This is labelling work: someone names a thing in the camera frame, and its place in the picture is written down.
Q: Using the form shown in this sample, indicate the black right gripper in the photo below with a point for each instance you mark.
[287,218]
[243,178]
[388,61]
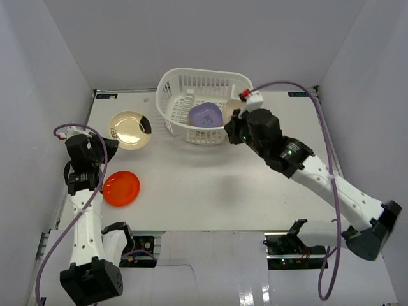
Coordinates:
[232,127]

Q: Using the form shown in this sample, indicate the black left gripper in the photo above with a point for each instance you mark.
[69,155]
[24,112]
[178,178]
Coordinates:
[99,146]

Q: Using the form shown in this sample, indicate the beige round plate black spot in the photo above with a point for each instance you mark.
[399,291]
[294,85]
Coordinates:
[131,129]

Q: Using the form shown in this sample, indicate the purple square panda plate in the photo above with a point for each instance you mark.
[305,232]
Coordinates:
[206,115]

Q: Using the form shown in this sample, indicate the cream square panda plate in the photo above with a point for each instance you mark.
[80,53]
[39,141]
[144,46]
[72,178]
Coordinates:
[230,107]

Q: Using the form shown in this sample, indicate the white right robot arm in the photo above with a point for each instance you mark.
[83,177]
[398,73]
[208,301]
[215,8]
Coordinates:
[371,221]

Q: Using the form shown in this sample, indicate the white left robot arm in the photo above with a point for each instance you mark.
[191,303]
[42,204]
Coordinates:
[93,275]

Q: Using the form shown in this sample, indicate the white plastic dish bin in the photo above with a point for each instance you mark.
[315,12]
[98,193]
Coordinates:
[181,89]

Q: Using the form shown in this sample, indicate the orange round plate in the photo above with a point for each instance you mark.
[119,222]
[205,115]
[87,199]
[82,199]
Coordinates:
[121,188]

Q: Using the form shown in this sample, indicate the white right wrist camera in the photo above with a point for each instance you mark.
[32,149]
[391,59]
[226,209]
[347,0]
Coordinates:
[252,100]

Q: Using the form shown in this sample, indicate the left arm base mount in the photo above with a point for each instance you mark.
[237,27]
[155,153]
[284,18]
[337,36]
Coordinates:
[144,254]

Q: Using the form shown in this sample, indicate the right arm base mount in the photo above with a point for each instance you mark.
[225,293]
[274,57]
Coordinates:
[286,251]

